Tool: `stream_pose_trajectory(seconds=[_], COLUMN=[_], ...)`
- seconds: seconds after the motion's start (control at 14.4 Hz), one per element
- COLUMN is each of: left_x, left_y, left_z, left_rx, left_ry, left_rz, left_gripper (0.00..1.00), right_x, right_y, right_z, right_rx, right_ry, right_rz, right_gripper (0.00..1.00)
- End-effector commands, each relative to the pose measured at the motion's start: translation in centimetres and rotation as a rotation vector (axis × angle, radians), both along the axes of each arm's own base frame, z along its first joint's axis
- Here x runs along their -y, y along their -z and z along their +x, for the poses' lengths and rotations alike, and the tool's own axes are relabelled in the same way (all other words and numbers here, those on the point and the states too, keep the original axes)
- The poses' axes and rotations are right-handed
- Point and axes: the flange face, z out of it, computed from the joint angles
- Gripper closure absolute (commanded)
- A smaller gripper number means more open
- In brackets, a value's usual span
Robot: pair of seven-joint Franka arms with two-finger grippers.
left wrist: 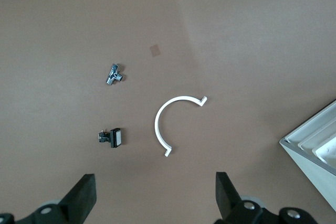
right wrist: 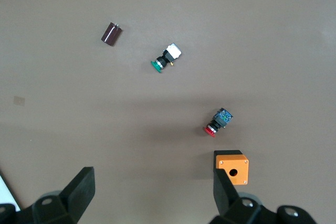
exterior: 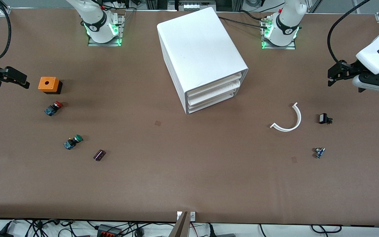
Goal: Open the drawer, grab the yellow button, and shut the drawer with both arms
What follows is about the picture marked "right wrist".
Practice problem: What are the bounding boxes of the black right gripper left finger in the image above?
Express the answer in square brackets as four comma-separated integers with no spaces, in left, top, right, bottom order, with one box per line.
[0,166,96,224]

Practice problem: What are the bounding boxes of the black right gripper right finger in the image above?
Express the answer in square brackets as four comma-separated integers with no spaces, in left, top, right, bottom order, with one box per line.
[209,167,317,224]

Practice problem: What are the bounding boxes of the red mushroom push button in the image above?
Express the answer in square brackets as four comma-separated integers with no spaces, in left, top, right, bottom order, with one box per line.
[202,107,234,138]

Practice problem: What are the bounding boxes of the white drawer cabinet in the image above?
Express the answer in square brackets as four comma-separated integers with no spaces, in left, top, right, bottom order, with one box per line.
[0,170,22,212]

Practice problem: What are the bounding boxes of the green mushroom push button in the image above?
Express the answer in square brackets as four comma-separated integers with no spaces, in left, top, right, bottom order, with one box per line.
[150,42,182,73]

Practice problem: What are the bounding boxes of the dark red cylindrical capacitor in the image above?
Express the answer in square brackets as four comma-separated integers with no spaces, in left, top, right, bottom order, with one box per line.
[100,22,124,47]

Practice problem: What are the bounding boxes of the orange button enclosure box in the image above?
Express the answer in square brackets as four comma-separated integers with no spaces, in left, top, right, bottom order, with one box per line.
[213,150,250,186]

